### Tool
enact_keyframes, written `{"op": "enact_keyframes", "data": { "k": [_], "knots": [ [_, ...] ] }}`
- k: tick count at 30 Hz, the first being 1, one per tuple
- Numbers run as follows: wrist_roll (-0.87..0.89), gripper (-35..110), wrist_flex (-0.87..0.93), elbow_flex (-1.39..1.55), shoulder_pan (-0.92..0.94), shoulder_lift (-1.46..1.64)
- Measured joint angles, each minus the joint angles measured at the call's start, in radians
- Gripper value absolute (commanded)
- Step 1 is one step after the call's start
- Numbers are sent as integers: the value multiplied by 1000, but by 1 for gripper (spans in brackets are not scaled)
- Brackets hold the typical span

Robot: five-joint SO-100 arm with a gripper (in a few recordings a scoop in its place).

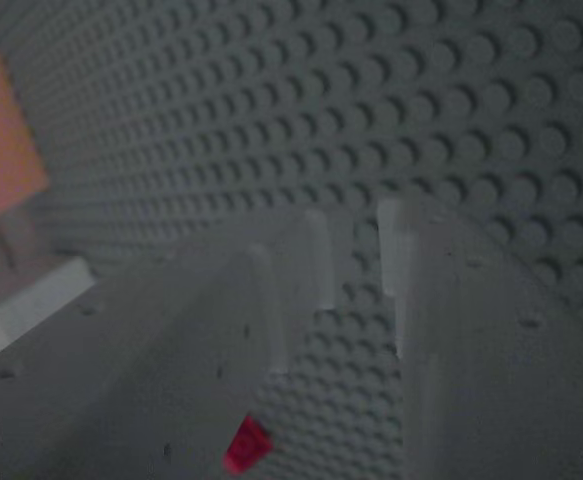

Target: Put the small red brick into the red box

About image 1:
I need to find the small pink brick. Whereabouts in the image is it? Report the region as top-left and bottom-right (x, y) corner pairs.
(223, 414), (274, 474)

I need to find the white block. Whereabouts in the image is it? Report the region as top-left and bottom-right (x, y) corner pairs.
(0, 256), (98, 357)

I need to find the orange block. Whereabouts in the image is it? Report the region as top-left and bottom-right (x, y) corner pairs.
(0, 51), (51, 234)

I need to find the grey studded baseplate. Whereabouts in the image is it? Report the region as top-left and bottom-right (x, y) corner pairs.
(0, 0), (583, 480)

